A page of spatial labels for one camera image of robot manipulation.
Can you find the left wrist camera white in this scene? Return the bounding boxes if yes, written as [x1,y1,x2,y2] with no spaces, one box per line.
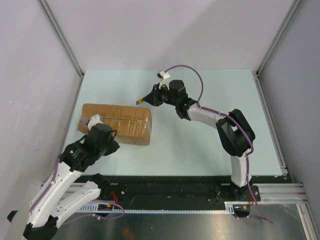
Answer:
[87,114,103,131]

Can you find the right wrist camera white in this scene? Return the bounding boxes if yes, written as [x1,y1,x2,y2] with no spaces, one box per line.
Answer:
[156,70,171,89]

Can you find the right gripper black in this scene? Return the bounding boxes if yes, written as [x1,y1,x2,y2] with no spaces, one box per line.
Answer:
[143,82,179,107]

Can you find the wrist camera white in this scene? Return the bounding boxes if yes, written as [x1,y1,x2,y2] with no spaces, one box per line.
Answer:
[87,114,103,131]
[156,70,171,89]

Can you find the left aluminium frame post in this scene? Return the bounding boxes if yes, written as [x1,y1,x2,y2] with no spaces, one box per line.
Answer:
[37,0,84,80]

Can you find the white slotted cable duct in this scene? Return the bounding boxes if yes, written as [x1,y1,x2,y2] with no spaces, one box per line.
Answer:
[76,201,248,215]

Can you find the right aluminium frame post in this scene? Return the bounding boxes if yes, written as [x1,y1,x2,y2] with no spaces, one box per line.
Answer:
[255,0,305,77]

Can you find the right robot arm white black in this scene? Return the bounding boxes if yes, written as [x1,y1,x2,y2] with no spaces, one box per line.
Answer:
[136,80,256,201]

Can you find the yellow utility knife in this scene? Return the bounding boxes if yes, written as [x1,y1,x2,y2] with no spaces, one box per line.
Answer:
[136,98,145,105]

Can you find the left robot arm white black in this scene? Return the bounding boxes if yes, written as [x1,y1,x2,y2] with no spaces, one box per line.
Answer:
[5,123,120,240]

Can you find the brown cardboard express box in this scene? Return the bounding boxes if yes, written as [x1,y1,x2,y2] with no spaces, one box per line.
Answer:
[77,103,152,146]

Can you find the aluminium frame post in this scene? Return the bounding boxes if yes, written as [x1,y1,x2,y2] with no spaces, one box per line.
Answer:
[37,0,84,80]
[255,0,305,77]

